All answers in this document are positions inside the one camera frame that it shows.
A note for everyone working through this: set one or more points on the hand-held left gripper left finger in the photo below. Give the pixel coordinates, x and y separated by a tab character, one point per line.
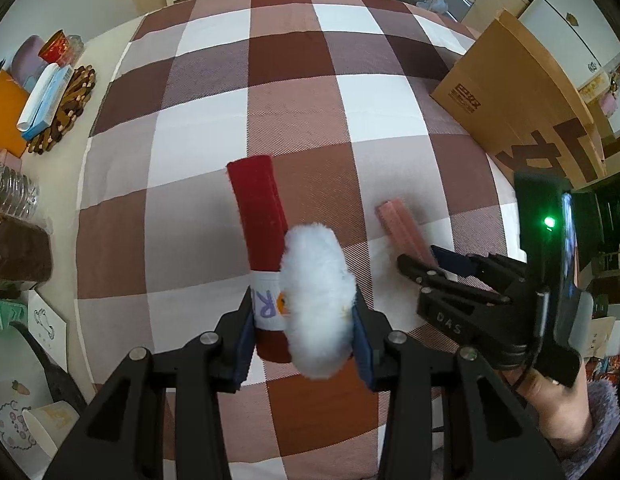
245	345

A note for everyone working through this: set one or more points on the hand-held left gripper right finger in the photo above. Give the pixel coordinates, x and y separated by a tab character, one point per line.
362	350

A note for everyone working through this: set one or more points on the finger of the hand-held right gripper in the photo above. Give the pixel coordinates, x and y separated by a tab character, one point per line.
447	257
439	282

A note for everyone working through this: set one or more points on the pink tube with white cap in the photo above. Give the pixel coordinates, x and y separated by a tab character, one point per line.
397	225

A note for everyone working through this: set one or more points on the red plush with white fur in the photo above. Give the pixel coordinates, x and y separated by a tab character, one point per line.
255	200

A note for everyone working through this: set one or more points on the brown paper bag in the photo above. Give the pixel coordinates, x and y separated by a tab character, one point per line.
489	85

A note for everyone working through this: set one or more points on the person's right forearm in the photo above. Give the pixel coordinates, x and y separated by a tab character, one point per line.
559	415

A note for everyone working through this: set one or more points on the dark shelf unit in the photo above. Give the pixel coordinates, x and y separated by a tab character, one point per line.
604	230

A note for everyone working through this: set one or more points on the white square card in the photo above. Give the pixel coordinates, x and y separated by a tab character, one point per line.
47	327

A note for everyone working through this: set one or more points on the brown white checked tablecloth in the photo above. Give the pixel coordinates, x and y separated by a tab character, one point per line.
290	110

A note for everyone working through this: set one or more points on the white paper cup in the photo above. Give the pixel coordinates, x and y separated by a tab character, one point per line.
47	432

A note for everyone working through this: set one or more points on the green plastic holder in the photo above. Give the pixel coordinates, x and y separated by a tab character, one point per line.
7	312

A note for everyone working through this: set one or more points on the glass jar with red lid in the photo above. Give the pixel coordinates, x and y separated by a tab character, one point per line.
20	255

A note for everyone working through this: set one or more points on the white refrigerator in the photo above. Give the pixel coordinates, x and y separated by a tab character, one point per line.
564	25

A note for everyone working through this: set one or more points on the clear plastic water bottle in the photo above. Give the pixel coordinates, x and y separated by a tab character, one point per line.
12	190

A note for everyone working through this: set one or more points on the wooden bead trivet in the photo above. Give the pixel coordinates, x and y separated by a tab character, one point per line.
77	95

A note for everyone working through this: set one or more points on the light blue flat box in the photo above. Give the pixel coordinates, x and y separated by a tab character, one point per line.
52	102

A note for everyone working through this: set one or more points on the orange box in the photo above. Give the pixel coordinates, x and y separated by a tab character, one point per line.
5	115

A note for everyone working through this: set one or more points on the clear glass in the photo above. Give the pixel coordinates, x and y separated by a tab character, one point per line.
76	45

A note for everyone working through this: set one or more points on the red cup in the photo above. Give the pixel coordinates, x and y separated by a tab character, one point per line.
55	47

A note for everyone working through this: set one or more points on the purple cup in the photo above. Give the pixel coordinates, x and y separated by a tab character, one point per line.
27	57

